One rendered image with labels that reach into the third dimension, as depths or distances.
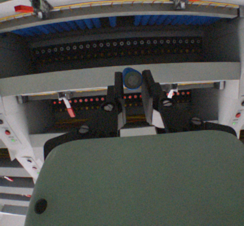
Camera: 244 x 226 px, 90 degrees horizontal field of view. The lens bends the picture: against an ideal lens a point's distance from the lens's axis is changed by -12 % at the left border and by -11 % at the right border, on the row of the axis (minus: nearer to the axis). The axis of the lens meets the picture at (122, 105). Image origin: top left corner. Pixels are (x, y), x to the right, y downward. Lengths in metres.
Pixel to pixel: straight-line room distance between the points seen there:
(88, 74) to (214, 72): 0.30
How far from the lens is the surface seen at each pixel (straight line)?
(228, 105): 0.48
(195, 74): 0.36
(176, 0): 0.32
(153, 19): 0.39
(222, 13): 0.40
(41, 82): 0.36
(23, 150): 0.56
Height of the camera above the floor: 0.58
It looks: 34 degrees up
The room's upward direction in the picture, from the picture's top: 176 degrees clockwise
